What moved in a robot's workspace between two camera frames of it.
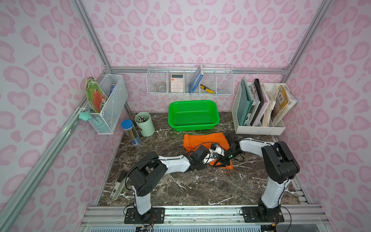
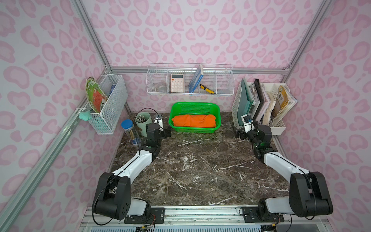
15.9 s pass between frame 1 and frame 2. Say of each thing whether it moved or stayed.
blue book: stayed
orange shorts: moved
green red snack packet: stayed
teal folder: stayed
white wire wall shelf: stayed
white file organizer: stayed
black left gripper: moved
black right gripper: moved
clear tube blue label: stayed
